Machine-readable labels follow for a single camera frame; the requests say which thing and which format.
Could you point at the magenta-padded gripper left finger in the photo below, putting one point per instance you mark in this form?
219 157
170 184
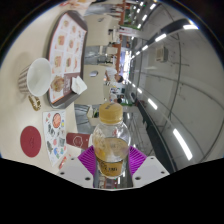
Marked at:
71 170

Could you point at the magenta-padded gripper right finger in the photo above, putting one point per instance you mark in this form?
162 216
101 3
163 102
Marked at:
151 170

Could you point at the clear bottle with tan cap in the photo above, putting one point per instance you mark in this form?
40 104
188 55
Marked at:
111 146

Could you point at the colourful sticker sheet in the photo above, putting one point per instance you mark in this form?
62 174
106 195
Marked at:
55 136

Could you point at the group of ceiling lights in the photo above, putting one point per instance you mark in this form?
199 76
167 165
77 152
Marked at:
181 143

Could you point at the flat round red coaster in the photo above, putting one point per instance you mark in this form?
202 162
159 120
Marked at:
30 141

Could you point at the person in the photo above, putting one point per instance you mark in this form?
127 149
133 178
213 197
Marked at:
117 99
113 75

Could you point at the white paper napkin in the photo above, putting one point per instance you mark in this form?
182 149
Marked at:
78 85

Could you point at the beige chair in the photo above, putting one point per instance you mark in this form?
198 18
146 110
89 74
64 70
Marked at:
93 86
100 31

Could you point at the white patterned mug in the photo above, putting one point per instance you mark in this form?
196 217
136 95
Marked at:
38 78

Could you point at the ceiling air conditioner unit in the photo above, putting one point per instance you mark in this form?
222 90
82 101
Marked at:
161 54

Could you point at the brown food tray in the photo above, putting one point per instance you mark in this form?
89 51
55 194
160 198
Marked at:
66 50

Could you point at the group of beige chairs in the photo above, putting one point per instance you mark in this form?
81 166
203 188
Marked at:
108 50

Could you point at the paper food bag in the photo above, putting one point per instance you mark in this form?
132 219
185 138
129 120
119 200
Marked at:
75 4

